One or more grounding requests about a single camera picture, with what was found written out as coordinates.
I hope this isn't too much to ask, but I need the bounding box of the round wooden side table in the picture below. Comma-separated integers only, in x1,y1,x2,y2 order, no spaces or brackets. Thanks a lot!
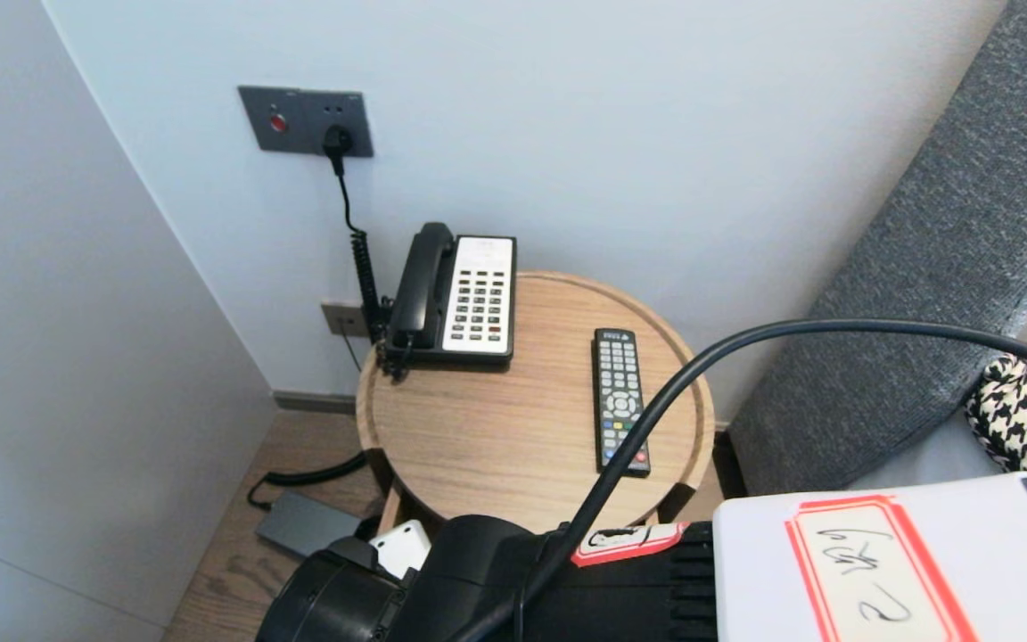
356,271,715,536
378,486,409,538

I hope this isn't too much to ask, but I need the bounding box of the black TV remote control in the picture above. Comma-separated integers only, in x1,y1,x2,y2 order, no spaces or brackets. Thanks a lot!
592,327,653,478

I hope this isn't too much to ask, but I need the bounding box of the grey power adapter box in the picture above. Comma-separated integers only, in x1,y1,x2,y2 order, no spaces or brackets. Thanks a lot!
255,491,365,561

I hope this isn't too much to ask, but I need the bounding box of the small red bordered sticker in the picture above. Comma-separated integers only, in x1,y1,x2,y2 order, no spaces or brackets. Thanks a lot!
570,523,688,568

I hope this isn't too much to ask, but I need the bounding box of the black telephone handset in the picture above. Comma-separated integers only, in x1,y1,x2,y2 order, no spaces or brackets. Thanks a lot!
386,223,456,350

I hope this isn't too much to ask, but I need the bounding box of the black white desk telephone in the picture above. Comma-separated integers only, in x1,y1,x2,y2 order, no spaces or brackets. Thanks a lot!
386,234,517,365

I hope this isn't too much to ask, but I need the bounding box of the large red bordered handwritten label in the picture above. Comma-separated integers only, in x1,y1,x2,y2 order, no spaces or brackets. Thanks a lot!
785,493,982,642

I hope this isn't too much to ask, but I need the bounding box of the grey fabric headboard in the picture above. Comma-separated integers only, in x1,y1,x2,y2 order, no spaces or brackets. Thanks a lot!
727,0,1027,498

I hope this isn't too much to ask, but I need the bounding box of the thick black floor cable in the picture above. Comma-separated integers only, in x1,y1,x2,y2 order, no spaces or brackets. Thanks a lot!
248,450,374,512

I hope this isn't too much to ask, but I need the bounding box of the curly black handset cord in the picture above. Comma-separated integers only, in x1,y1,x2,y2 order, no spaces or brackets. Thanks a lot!
374,334,413,383

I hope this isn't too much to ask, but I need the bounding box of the small grey wall outlet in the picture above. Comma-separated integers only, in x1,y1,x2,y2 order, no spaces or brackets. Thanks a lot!
321,303,372,341

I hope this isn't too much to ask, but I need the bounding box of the black plug with coiled cable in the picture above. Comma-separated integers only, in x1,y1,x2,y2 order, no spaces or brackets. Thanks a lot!
322,126,387,344

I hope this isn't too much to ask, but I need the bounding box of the grey wall socket panel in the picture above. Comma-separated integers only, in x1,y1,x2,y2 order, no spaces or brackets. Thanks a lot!
238,86,374,159

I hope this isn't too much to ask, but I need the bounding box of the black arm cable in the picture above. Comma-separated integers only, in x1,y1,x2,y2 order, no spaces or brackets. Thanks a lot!
451,317,1027,642

